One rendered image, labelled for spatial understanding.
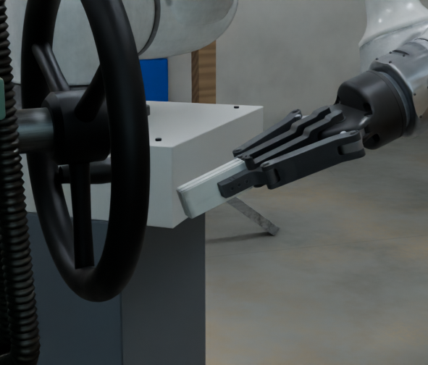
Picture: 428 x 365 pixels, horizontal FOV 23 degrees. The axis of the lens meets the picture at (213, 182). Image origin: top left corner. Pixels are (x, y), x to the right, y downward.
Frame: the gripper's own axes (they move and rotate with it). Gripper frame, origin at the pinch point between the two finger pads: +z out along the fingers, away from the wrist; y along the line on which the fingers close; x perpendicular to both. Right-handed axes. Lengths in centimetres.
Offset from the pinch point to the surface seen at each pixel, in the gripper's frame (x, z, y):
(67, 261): -2.3, 16.4, 5.3
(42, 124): -15.1, 14.4, 8.2
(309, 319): 95, -51, -123
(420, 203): 125, -132, -200
